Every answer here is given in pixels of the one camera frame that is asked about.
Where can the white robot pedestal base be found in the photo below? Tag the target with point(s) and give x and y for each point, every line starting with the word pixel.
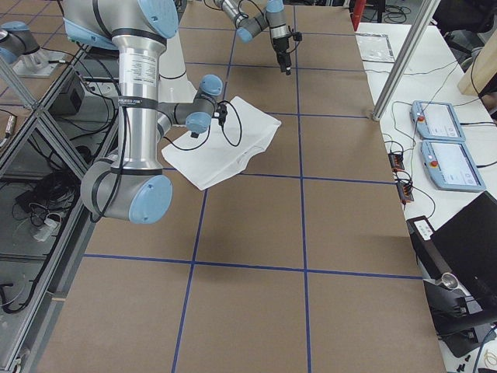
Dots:
pixel 174 85

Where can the upper orange circuit board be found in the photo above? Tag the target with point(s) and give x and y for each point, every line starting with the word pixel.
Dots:
pixel 396 160

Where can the teach pendant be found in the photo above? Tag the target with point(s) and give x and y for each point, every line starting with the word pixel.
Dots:
pixel 451 167
pixel 436 121

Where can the orange circuit board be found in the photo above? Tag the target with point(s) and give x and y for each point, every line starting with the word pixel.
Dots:
pixel 404 191
pixel 396 160

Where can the black laptop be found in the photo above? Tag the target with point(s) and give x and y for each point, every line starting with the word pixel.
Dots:
pixel 467 242

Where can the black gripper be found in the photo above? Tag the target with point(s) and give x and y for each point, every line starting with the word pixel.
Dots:
pixel 192 136
pixel 280 46

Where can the lower teach pendant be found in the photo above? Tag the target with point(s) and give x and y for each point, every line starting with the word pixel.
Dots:
pixel 451 167

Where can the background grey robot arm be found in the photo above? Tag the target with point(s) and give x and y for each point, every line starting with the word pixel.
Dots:
pixel 21 51

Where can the wooden board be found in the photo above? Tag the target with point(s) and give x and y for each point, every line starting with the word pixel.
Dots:
pixel 480 78

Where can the clear plastic bag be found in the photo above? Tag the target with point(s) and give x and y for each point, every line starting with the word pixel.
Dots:
pixel 375 47

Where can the lower orange circuit board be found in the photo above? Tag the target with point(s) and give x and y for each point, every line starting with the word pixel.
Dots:
pixel 404 191

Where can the white power strip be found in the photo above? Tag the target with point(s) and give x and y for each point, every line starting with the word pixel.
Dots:
pixel 46 230

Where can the upper teach pendant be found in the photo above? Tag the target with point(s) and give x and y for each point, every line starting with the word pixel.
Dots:
pixel 436 121

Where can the white long-sleeve printed shirt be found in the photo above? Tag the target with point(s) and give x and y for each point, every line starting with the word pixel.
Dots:
pixel 225 151

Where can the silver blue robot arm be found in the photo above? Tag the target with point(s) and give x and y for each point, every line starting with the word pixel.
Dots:
pixel 129 183
pixel 271 18

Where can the aluminium frame post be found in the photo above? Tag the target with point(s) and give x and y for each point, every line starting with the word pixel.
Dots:
pixel 416 31

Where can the black power adapter box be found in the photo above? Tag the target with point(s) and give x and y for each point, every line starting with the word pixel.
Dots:
pixel 69 100

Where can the black office chair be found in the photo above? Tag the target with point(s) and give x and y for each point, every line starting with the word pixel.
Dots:
pixel 472 16

